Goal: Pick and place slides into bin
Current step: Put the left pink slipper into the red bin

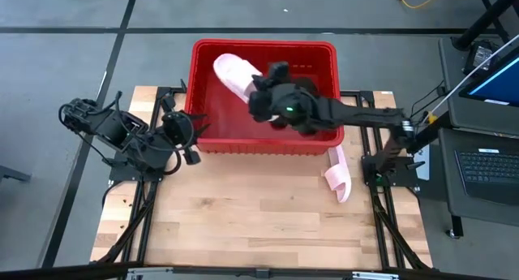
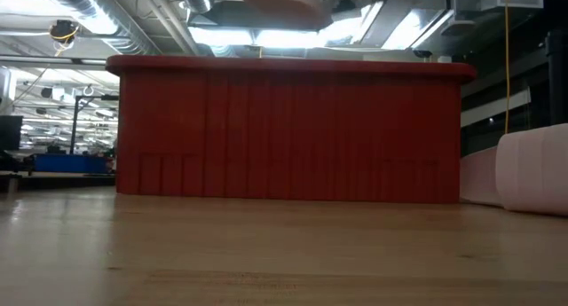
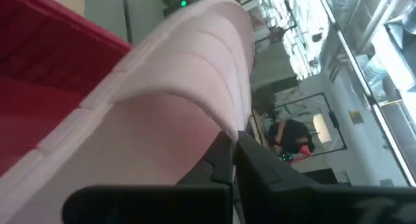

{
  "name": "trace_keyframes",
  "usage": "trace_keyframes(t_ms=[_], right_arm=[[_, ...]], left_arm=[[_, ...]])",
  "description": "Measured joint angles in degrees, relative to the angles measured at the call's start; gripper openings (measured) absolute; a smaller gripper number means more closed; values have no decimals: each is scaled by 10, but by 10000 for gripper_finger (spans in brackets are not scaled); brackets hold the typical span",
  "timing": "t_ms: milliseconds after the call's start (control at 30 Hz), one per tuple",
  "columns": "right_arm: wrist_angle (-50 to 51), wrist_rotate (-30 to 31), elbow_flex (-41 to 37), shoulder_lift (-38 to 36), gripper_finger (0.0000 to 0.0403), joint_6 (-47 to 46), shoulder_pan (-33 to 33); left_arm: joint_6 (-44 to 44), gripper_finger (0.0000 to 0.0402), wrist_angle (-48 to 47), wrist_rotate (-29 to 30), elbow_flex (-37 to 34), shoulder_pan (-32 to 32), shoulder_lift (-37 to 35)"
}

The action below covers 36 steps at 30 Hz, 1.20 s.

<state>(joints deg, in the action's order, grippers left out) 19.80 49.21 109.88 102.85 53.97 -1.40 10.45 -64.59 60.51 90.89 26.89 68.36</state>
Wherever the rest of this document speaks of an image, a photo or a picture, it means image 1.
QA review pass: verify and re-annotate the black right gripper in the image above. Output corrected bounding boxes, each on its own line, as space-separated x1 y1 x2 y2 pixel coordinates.
247 61 317 136

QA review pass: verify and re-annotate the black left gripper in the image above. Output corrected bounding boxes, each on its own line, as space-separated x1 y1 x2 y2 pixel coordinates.
161 110 212 148

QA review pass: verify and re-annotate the pink slide sandal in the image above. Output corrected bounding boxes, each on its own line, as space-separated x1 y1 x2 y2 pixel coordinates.
323 144 352 204
212 53 281 123

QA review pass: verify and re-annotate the red plastic bin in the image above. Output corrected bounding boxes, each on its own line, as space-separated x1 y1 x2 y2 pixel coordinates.
184 38 345 156

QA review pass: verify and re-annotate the silver metal plate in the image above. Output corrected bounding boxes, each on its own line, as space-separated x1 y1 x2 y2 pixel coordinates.
414 144 431 182

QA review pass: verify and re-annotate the laptop computer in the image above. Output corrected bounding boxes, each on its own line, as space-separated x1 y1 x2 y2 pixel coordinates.
437 35 519 137

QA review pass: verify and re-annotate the grey furniture foot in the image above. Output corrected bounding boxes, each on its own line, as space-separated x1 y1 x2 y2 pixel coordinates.
0 165 32 183

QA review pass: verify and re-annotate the black power adapter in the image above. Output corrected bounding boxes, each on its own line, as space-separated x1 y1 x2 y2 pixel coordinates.
463 39 500 75

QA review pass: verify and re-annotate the grey laptop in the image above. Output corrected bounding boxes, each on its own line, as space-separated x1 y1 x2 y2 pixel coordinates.
438 127 519 228

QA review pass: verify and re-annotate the monitor with blue screen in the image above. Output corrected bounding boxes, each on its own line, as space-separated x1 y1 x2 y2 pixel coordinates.
459 48 519 109

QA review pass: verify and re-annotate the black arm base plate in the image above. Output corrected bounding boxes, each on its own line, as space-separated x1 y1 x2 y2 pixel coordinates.
108 149 167 183
362 154 421 187

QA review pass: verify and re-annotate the black metal table frame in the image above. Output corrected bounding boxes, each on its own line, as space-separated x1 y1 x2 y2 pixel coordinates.
0 84 519 280

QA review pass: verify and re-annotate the white cable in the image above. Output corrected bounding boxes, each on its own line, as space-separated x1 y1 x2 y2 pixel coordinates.
421 34 519 121

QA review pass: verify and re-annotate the black stand post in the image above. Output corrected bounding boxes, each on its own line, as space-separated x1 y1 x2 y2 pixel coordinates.
452 0 519 52

